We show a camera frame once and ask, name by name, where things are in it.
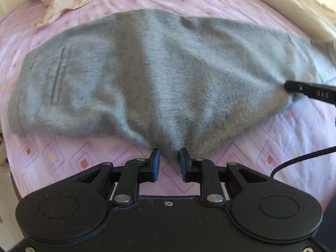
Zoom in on grey tweed pants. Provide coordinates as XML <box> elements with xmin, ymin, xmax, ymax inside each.
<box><xmin>7</xmin><ymin>9</ymin><xmax>335</xmax><ymax>158</ymax></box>

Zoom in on pink patterned bed sheet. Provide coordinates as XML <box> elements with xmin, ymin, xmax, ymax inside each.
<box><xmin>1</xmin><ymin>0</ymin><xmax>335</xmax><ymax>197</ymax></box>

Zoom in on black cable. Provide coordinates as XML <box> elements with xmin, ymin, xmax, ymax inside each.
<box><xmin>270</xmin><ymin>146</ymin><xmax>336</xmax><ymax>179</ymax></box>

